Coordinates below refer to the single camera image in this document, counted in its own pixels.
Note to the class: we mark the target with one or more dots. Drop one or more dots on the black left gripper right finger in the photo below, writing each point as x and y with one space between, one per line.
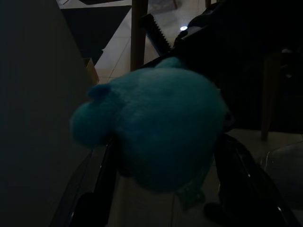
243 184

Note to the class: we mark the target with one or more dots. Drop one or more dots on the dark floor carpet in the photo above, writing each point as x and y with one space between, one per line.
94 30

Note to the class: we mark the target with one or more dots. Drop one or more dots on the wooden table leg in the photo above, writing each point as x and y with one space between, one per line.
138 35

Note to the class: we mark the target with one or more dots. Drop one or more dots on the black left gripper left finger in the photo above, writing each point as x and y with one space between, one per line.
99 189

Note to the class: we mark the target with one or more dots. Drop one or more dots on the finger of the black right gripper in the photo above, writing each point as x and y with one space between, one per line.
156 33

